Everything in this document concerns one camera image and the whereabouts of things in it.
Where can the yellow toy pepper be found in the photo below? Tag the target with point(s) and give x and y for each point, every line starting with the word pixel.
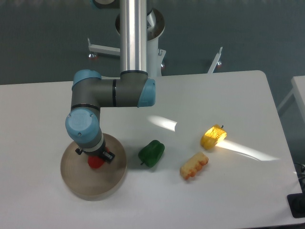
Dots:
pixel 212 137

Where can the toy corn piece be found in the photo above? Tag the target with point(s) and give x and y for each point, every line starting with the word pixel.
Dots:
pixel 193 165

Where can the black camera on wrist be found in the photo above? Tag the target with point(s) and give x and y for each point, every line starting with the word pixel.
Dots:
pixel 78 151

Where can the red toy pepper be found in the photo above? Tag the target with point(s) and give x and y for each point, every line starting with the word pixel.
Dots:
pixel 96 161

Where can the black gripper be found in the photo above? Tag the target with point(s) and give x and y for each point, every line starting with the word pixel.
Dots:
pixel 103 153

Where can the black box at table edge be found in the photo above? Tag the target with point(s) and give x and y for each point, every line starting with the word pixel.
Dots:
pixel 297 205

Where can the green toy pepper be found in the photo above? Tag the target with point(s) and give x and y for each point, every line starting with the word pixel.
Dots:
pixel 151 153

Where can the beige round plate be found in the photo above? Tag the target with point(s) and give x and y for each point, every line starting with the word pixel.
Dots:
pixel 93 183

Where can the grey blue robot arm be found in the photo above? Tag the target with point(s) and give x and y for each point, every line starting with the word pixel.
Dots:
pixel 134 88

